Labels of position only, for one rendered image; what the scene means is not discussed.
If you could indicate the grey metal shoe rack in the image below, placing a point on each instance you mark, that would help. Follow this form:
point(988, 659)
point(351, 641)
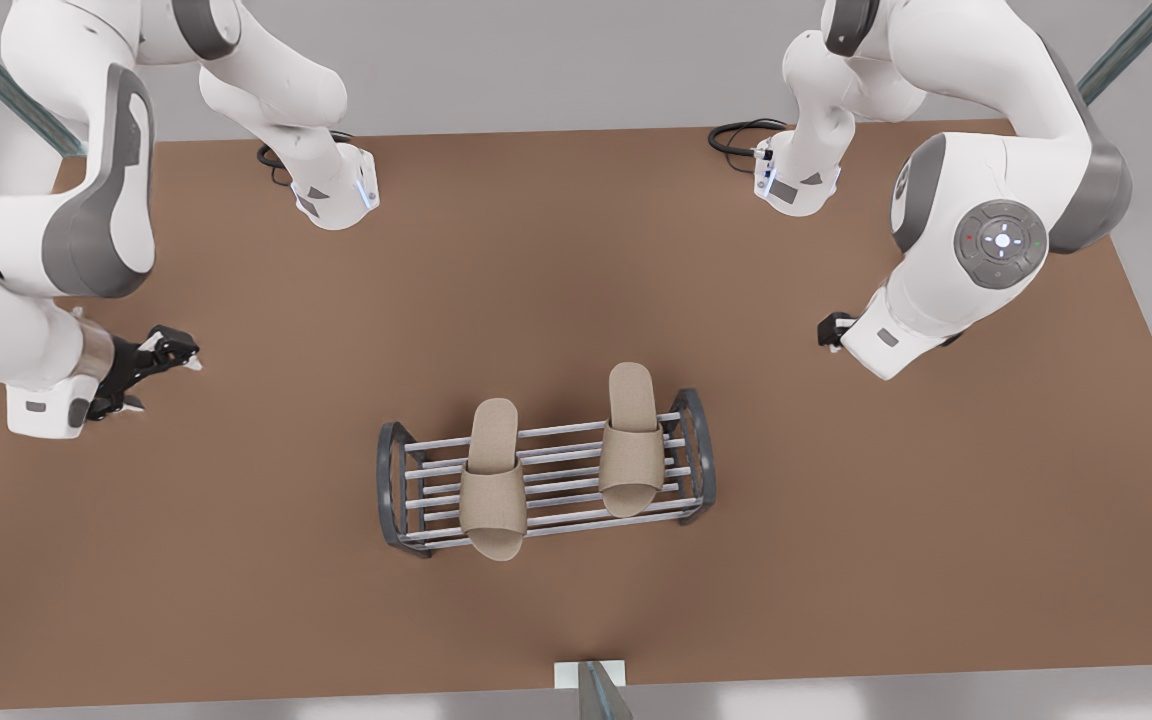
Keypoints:
point(546, 470)

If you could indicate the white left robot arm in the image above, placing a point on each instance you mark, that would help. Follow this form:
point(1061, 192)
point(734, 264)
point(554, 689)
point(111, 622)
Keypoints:
point(976, 200)

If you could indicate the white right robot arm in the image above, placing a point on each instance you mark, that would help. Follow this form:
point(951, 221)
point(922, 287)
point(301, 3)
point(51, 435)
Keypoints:
point(96, 215)

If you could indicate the beige slipper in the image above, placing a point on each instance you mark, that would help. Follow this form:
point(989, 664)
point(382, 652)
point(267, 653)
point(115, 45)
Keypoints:
point(492, 480)
point(632, 440)

